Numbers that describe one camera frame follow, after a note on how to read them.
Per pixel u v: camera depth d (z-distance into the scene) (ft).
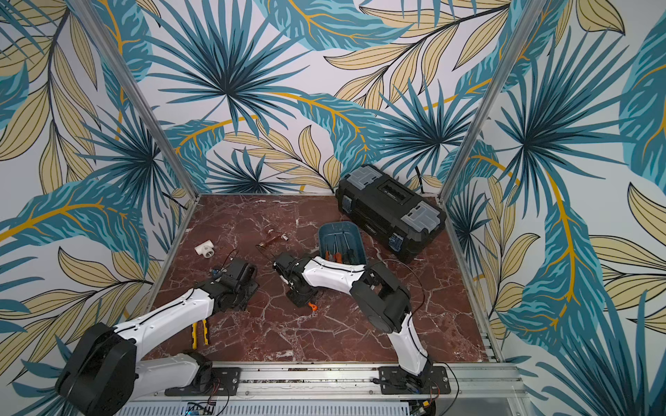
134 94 2.75
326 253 3.28
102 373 1.31
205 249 3.20
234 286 2.18
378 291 1.83
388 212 3.04
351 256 3.20
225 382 2.41
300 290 2.51
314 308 2.81
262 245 3.31
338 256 3.25
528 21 2.30
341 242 3.41
